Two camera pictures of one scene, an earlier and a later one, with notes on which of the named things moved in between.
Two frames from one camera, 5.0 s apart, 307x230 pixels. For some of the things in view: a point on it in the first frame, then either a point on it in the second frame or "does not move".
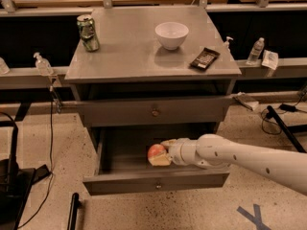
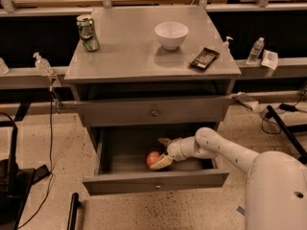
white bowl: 172,34 does not move
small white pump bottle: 225,45 does not move
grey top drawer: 156,112 does not move
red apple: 155,149 → 153,157
